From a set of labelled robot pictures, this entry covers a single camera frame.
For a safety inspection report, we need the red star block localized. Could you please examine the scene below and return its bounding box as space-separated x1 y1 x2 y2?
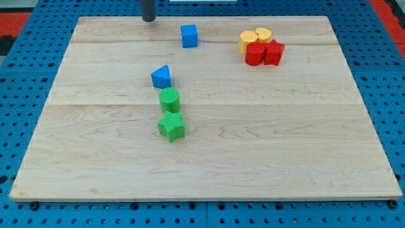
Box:
264 39 285 66

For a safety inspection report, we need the green cylinder block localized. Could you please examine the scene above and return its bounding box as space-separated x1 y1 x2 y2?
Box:
159 87 180 113

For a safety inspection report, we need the light wooden board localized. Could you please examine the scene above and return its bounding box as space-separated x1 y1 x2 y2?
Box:
9 16 402 202

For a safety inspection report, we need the green star block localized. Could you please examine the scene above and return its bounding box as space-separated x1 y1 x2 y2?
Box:
158 111 185 143

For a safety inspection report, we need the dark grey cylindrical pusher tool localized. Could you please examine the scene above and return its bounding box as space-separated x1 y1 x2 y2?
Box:
139 0 156 22

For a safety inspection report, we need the yellow heart block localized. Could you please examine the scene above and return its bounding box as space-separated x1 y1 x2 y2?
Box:
255 27 272 43

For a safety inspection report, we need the blue cube block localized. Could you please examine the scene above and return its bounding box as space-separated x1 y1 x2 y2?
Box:
180 25 198 48

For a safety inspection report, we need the yellow hexagon block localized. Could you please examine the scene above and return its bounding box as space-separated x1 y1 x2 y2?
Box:
238 30 258 54

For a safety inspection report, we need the blue triangular prism block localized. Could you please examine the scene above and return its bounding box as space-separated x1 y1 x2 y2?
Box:
151 65 171 89

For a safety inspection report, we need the red cylinder block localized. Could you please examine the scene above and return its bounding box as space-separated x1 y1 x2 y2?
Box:
245 42 265 66

